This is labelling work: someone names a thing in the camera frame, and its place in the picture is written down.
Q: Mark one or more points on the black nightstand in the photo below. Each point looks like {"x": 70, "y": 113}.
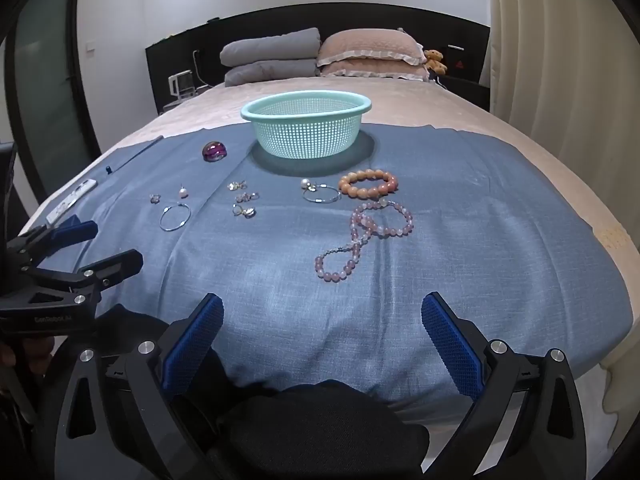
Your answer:
{"x": 467, "y": 91}

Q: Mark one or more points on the silver hoop earring with pearl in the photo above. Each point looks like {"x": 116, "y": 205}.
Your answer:
{"x": 306, "y": 183}

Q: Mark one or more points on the person's left hand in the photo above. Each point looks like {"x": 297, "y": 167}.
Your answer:
{"x": 12, "y": 355}

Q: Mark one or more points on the plain silver hoop earring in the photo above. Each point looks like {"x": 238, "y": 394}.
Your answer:
{"x": 161, "y": 220}

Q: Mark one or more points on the grey pillow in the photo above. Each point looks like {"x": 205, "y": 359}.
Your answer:
{"x": 270, "y": 74}
{"x": 272, "y": 47}

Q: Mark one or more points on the brown teddy bear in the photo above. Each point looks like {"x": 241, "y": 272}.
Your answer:
{"x": 435, "y": 60}

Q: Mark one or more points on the pink frilled pillow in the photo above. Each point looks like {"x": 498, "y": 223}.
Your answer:
{"x": 370, "y": 45}
{"x": 375, "y": 71}

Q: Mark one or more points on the black headboard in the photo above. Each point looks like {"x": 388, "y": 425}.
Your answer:
{"x": 350, "y": 17}

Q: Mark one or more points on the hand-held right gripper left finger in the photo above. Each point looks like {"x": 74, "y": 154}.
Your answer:
{"x": 195, "y": 345}

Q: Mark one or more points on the small silver candy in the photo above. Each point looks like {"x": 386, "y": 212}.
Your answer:
{"x": 244, "y": 211}

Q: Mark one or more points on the blue cloth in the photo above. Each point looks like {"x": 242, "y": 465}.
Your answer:
{"x": 450, "y": 260}

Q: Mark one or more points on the white bedside device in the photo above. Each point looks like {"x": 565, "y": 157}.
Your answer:
{"x": 181, "y": 84}

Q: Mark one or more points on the blue pen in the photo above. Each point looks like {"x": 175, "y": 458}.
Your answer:
{"x": 132, "y": 156}

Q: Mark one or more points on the person's black trouser legs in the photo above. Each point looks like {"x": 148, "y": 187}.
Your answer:
{"x": 310, "y": 425}

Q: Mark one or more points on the pearl stud earring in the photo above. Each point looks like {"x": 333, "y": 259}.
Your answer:
{"x": 183, "y": 192}

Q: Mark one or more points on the small crystal earring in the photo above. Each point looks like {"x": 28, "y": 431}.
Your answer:
{"x": 245, "y": 197}
{"x": 237, "y": 186}

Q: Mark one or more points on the white smartphone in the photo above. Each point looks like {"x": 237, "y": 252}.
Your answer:
{"x": 70, "y": 201}

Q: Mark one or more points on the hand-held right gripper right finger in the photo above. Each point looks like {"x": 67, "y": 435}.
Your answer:
{"x": 452, "y": 345}

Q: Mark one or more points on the purple glass ball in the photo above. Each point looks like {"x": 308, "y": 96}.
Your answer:
{"x": 215, "y": 151}

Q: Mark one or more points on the beige bedspread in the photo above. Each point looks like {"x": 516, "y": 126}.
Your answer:
{"x": 450, "y": 105}

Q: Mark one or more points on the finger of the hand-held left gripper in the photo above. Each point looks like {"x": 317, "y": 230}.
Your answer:
{"x": 75, "y": 232}
{"x": 112, "y": 265}

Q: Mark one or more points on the dark framed glass door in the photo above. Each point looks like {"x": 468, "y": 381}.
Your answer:
{"x": 45, "y": 85}

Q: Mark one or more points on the cream curtain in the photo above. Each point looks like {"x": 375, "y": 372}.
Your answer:
{"x": 550, "y": 60}

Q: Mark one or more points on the mint green plastic basket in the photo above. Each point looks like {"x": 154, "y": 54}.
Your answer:
{"x": 300, "y": 132}

